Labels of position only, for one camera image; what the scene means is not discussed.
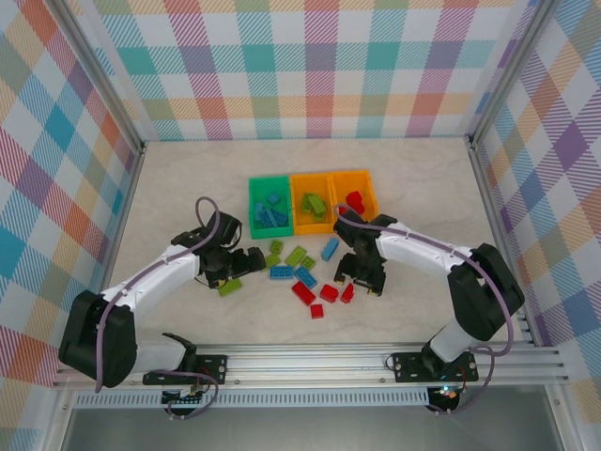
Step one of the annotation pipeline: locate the slanted aluminium frame post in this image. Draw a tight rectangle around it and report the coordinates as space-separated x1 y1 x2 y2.
54 0 146 154
469 0 562 145

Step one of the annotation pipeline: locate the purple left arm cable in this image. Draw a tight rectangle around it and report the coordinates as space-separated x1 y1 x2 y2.
93 195 222 422

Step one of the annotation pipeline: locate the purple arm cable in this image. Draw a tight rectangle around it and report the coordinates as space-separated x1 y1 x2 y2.
331 202 514 417
93 195 222 422

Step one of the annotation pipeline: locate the white slotted cable duct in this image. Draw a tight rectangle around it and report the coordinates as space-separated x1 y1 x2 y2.
74 393 431 409

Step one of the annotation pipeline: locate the aluminium table side rail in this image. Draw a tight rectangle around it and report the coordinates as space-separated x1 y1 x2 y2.
82 140 147 353
468 135 539 349

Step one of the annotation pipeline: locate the green plastic bin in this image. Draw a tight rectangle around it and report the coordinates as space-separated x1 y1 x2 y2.
247 176 296 238

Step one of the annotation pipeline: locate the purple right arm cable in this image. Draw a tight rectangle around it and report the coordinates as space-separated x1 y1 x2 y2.
331 202 514 417

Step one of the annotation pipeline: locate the horizontal aluminium base rail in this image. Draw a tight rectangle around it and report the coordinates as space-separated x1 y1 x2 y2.
51 341 572 389

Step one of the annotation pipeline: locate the yellow plastic bin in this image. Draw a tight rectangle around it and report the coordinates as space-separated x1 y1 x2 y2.
330 168 379 222
289 172 338 235

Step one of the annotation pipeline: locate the small electronics board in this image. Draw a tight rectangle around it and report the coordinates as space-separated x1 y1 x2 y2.
429 385 459 405
162 384 208 405

